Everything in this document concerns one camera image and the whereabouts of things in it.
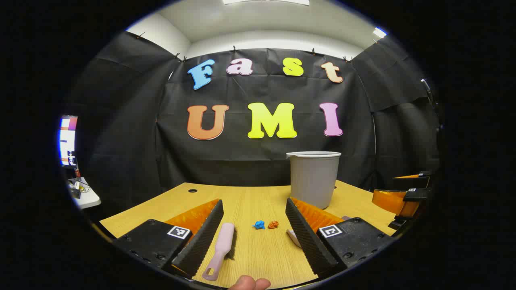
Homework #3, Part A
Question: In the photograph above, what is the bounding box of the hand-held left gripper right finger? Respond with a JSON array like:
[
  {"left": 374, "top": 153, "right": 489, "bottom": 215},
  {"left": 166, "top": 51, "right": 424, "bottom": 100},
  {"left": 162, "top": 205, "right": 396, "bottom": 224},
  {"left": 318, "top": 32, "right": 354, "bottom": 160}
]
[{"left": 285, "top": 197, "right": 393, "bottom": 279}]

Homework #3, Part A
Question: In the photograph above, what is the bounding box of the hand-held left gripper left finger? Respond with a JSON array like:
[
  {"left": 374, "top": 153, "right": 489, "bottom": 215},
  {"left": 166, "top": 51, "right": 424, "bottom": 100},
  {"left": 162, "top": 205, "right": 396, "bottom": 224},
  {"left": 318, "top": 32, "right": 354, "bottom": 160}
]
[{"left": 113, "top": 199, "right": 224, "bottom": 280}]

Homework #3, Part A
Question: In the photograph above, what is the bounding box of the pink grey dustpan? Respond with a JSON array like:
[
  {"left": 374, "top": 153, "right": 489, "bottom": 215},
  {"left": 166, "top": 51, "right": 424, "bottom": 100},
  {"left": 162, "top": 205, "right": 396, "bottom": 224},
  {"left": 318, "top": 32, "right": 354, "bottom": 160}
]
[{"left": 286, "top": 215, "right": 351, "bottom": 248}]

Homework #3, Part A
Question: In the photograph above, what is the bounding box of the small pink broom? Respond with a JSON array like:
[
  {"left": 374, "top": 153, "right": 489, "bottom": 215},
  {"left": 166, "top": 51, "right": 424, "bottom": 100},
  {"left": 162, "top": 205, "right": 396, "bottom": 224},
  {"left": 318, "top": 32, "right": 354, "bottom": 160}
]
[{"left": 202, "top": 223, "right": 235, "bottom": 282}]

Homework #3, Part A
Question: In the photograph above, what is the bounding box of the grey ribbed garbage bin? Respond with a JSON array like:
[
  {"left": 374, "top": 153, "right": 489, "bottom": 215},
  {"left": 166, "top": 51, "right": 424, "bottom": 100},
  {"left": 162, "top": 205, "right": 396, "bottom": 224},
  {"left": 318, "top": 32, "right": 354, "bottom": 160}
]
[{"left": 286, "top": 151, "right": 342, "bottom": 210}]

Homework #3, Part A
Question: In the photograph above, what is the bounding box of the black backdrop cloth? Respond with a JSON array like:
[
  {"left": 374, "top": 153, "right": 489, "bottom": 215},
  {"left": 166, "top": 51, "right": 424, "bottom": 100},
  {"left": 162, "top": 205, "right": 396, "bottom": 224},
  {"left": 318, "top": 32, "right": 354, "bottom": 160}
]
[{"left": 67, "top": 31, "right": 440, "bottom": 218}]

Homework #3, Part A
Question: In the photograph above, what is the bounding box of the white side table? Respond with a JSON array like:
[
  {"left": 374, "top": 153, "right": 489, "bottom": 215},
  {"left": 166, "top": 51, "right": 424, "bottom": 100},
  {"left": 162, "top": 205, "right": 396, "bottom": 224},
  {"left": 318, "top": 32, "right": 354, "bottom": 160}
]
[{"left": 67, "top": 176, "right": 101, "bottom": 210}]

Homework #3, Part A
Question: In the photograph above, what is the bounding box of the computer monitor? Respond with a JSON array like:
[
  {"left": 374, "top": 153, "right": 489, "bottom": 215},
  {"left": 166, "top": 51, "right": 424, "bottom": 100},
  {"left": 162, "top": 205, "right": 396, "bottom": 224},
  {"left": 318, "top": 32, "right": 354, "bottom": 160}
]
[{"left": 58, "top": 115, "right": 78, "bottom": 168}]

